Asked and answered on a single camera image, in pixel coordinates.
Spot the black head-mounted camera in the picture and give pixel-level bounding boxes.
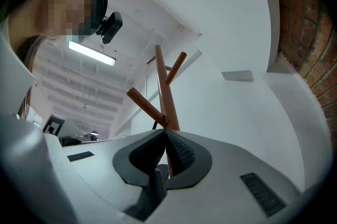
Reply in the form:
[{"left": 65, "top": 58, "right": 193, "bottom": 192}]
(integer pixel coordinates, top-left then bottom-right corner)
[{"left": 95, "top": 11, "right": 124, "bottom": 45}]

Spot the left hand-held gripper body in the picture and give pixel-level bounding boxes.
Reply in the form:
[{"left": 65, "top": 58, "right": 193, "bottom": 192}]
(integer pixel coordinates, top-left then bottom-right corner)
[{"left": 42, "top": 112, "right": 83, "bottom": 146}]

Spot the person's head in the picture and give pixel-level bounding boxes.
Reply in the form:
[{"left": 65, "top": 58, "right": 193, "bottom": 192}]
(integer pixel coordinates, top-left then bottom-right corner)
[{"left": 7, "top": 0, "right": 98, "bottom": 44}]

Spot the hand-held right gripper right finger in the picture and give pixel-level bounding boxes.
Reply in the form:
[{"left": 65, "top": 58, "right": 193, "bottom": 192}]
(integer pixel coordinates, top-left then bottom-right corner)
[{"left": 147, "top": 129, "right": 301, "bottom": 224}]

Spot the black umbrella strap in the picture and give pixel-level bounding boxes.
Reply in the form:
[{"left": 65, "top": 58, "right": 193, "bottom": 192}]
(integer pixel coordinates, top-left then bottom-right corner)
[{"left": 151, "top": 113, "right": 170, "bottom": 131}]

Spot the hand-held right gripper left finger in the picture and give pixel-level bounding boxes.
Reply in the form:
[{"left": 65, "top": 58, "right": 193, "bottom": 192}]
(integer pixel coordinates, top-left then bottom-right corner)
[{"left": 0, "top": 112, "right": 167, "bottom": 224}]

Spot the black head strap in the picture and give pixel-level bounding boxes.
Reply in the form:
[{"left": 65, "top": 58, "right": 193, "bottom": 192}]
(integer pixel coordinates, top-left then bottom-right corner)
[{"left": 91, "top": 0, "right": 109, "bottom": 34}]

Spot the long ceiling light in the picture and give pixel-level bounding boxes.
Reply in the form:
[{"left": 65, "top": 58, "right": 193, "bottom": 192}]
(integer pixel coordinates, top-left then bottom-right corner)
[{"left": 68, "top": 40, "right": 117, "bottom": 67}]

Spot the brown wooden coat rack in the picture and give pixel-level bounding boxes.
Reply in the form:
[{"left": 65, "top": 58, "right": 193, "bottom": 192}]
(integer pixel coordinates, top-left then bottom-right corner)
[{"left": 126, "top": 44, "right": 188, "bottom": 179}]

